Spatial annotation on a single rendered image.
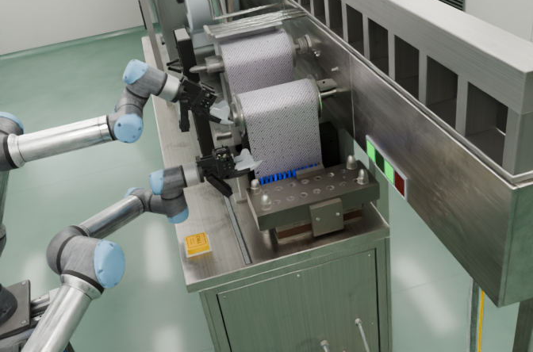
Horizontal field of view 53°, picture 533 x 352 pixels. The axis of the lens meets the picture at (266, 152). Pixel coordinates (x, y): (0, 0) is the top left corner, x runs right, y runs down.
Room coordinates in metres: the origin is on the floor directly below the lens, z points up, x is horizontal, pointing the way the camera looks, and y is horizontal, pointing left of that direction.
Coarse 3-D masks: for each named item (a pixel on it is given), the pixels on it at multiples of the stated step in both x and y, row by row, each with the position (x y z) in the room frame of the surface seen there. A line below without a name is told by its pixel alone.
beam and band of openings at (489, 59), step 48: (336, 0) 1.65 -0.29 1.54; (384, 0) 1.23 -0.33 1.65; (432, 0) 1.15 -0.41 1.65; (384, 48) 1.35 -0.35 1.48; (432, 48) 1.01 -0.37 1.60; (480, 48) 0.86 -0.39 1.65; (528, 48) 0.82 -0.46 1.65; (432, 96) 1.05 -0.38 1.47; (480, 96) 0.90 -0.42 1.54; (528, 96) 0.74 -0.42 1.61; (480, 144) 0.86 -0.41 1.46; (528, 144) 0.75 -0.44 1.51
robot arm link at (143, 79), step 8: (128, 64) 1.50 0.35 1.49; (136, 64) 1.47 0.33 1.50; (144, 64) 1.49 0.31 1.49; (128, 72) 1.46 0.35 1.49; (136, 72) 1.46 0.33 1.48; (144, 72) 1.46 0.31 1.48; (152, 72) 1.48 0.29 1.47; (160, 72) 1.49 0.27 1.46; (128, 80) 1.46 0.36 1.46; (136, 80) 1.45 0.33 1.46; (144, 80) 1.46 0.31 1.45; (152, 80) 1.46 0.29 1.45; (160, 80) 1.47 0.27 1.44; (128, 88) 1.47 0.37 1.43; (136, 88) 1.46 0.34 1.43; (144, 88) 1.46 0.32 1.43; (152, 88) 1.46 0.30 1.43; (160, 88) 1.47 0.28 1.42; (144, 96) 1.46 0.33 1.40
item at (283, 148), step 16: (272, 128) 1.51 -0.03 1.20; (288, 128) 1.52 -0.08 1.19; (304, 128) 1.53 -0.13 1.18; (256, 144) 1.50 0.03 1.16; (272, 144) 1.51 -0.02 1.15; (288, 144) 1.52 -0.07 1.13; (304, 144) 1.53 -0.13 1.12; (256, 160) 1.50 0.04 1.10; (272, 160) 1.51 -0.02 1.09; (288, 160) 1.52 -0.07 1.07; (304, 160) 1.53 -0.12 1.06; (320, 160) 1.54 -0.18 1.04; (256, 176) 1.50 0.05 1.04
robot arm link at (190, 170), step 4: (184, 164) 1.47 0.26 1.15; (188, 164) 1.47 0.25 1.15; (192, 164) 1.46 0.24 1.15; (196, 164) 1.47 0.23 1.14; (184, 168) 1.45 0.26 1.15; (188, 168) 1.45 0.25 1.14; (192, 168) 1.45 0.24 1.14; (196, 168) 1.45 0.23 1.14; (184, 172) 1.44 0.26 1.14; (188, 172) 1.44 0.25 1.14; (192, 172) 1.44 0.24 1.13; (196, 172) 1.44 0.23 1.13; (188, 176) 1.43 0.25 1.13; (192, 176) 1.43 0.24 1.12; (196, 176) 1.43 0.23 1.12; (188, 180) 1.43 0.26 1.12; (192, 180) 1.43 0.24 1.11; (196, 180) 1.43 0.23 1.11; (200, 180) 1.44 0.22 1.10; (188, 184) 1.43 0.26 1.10; (192, 184) 1.43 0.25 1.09; (196, 184) 1.44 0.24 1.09
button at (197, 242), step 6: (198, 234) 1.39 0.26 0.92; (204, 234) 1.39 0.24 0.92; (186, 240) 1.37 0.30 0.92; (192, 240) 1.36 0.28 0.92; (198, 240) 1.36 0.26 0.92; (204, 240) 1.36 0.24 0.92; (186, 246) 1.34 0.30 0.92; (192, 246) 1.34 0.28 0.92; (198, 246) 1.33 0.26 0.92; (204, 246) 1.33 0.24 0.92; (192, 252) 1.32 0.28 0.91; (198, 252) 1.33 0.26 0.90
